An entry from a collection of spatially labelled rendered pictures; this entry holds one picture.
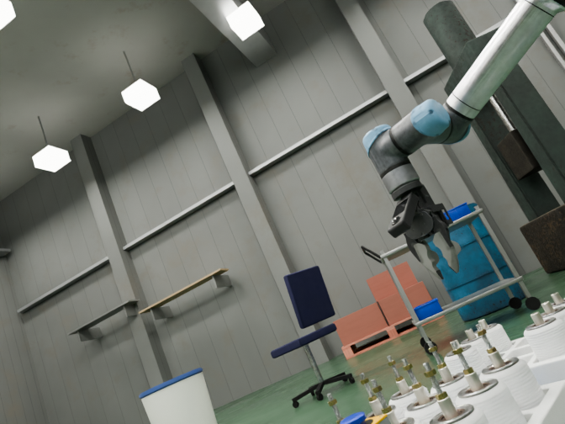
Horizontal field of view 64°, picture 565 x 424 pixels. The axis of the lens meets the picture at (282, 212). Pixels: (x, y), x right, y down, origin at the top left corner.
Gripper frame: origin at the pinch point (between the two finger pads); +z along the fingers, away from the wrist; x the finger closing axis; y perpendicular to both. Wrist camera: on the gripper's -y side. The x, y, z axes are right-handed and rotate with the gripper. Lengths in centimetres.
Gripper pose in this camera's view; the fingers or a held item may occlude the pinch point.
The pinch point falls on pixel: (445, 271)
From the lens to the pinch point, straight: 101.8
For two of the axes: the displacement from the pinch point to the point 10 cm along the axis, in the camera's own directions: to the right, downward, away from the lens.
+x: -5.7, 4.7, 6.7
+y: 7.2, -1.2, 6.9
